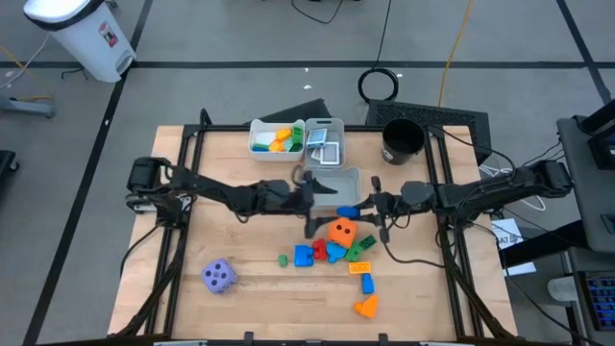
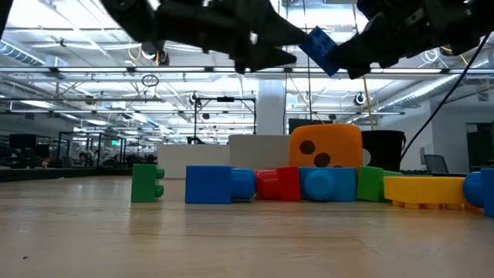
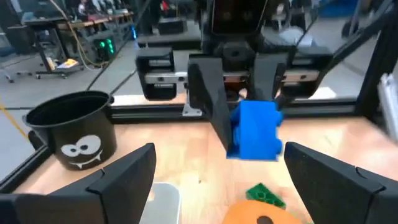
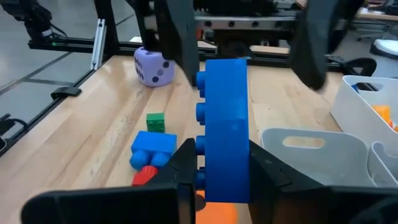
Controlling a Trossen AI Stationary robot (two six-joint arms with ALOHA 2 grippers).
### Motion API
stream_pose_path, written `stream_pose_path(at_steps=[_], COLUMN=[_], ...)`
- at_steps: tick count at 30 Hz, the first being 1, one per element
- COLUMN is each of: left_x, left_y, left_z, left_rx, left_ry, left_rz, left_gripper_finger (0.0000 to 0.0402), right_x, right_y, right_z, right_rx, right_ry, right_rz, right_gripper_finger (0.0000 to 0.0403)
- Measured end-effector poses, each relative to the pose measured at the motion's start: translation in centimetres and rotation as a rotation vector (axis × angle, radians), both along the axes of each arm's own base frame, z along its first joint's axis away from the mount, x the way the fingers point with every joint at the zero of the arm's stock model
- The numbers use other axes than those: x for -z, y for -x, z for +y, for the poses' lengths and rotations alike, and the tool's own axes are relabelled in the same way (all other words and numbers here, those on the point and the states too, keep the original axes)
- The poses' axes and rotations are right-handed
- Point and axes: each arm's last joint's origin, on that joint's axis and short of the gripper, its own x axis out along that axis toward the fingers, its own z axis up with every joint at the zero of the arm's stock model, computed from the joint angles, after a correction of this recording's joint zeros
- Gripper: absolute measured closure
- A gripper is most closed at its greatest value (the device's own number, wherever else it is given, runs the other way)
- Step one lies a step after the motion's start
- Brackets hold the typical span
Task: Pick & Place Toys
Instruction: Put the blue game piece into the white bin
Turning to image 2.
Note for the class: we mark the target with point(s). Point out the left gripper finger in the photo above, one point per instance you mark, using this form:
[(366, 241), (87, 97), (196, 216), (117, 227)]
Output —
[(262, 58), (278, 34)]

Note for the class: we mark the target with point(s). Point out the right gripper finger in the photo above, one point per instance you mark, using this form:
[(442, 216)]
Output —
[(363, 52), (359, 73)]

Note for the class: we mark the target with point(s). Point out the orange foam die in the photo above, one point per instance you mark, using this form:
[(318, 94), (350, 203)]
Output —
[(335, 143)]

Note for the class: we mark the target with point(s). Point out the light blue toy block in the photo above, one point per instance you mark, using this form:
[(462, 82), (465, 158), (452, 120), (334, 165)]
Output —
[(324, 185)]

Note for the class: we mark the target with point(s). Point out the red toy block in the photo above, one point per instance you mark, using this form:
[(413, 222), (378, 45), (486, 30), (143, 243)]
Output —
[(285, 183)]

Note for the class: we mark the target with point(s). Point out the yellow toy block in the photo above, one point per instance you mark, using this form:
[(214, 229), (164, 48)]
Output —
[(424, 189)]

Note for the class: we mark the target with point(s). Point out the small green toy block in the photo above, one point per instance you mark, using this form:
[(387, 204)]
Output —
[(144, 183)]

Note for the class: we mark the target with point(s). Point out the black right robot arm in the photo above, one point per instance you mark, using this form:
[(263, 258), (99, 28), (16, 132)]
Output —
[(478, 19)]

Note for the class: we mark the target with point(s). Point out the white building column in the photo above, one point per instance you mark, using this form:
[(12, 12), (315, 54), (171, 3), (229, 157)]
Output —
[(271, 108)]

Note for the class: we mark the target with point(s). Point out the black monitor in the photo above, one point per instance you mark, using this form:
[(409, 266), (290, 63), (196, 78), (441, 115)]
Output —
[(305, 121), (23, 141)]

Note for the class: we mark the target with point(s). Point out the black bucket with googly eyes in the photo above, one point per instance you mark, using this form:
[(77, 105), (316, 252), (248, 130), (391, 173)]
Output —
[(386, 150)]

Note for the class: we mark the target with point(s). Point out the grey plastic bin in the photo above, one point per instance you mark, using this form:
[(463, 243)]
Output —
[(258, 150)]

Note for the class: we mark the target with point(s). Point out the black cabinet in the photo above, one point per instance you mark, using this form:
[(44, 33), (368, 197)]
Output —
[(480, 150)]

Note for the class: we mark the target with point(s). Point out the black background rig frame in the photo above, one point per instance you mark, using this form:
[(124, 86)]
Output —
[(225, 99)]

